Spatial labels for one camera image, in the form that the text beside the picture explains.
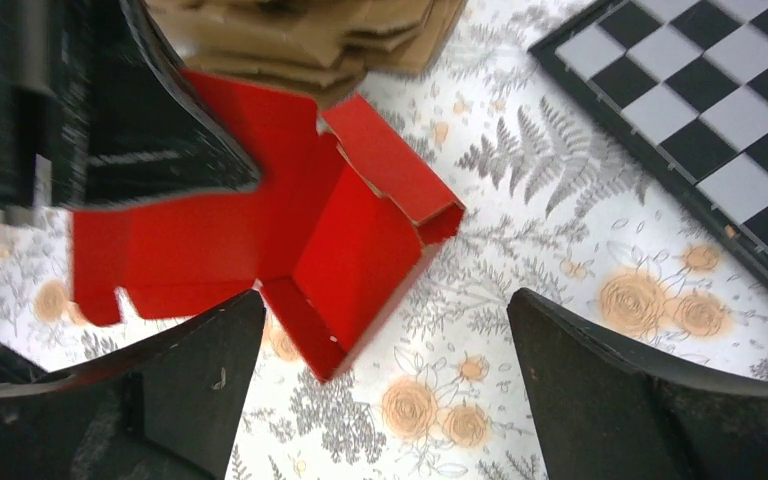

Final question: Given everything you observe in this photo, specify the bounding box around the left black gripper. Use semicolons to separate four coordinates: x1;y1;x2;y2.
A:
0;1;261;210

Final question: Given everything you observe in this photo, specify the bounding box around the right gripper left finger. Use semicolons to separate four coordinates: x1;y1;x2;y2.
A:
0;290;265;479

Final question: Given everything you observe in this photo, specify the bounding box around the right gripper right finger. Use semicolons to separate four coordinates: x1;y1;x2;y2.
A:
507;288;768;480

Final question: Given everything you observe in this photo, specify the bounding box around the stack of brown cardboard blanks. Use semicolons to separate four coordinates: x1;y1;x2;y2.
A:
147;0;464;107

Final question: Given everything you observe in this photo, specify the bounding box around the red paper box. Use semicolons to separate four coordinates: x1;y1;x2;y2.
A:
72;70;464;382

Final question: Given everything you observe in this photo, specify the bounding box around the black white checkerboard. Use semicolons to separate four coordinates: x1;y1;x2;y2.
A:
530;0;768;289

